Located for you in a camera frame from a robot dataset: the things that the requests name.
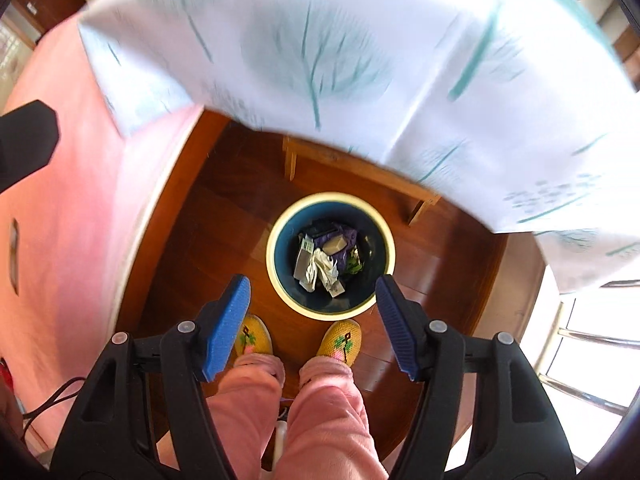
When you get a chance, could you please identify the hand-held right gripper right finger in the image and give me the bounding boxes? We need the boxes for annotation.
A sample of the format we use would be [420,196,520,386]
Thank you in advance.
[375,274,577,480]

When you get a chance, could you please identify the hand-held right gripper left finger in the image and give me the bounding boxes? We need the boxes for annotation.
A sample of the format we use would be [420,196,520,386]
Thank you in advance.
[52,274,252,480]

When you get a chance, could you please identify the cream plastic bag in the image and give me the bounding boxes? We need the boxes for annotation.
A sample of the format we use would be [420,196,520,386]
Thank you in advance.
[300,247,342,294]

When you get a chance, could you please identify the dark blue trash bin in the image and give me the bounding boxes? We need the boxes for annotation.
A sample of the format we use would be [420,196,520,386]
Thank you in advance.
[266,191,397,317]

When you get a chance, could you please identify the yellow knitted slipper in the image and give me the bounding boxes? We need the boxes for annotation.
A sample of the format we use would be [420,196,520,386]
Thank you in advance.
[315,319,362,367]
[231,312,275,361]

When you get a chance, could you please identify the pink fleece pants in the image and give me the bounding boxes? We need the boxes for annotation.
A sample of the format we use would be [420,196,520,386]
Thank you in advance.
[157,352,390,480]

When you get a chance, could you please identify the metal window railing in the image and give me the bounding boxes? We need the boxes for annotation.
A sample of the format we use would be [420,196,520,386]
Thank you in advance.
[535,280,640,466]

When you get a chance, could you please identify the white leaf-print tablecloth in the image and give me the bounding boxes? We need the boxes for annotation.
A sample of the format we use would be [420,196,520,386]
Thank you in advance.
[77,0,640,296]

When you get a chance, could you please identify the black cable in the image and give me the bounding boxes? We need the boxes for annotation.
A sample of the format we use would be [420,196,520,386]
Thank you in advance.
[22,377,86,426]

